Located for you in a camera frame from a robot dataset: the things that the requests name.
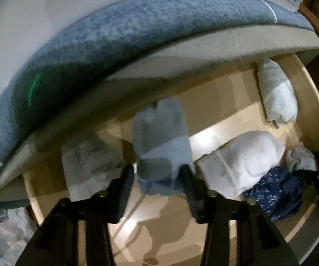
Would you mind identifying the white pink floral underwear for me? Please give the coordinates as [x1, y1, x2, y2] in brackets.
[286, 142, 317, 172]

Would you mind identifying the grey underwear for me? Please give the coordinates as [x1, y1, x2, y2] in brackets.
[61, 136, 125, 202]

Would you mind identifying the light blue underwear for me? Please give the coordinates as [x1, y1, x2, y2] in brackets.
[132, 98, 195, 196]

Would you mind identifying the wooden top drawer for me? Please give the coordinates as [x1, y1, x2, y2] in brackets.
[23, 54, 319, 265]

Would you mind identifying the pale white garment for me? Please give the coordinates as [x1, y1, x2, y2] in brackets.
[257, 58, 298, 128]

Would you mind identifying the white rolled underwear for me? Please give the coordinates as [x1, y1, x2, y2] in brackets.
[195, 131, 286, 199]

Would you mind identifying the navy floral lace underwear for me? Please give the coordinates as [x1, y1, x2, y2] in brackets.
[243, 166, 303, 221]

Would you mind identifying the white plastic bag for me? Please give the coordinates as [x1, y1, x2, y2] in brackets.
[0, 208, 37, 265]

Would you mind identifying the blue checked cover cloth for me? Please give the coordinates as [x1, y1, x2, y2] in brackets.
[0, 0, 312, 172]

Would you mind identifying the white XINCCI shoe box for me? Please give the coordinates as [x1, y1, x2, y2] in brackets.
[0, 0, 307, 123]

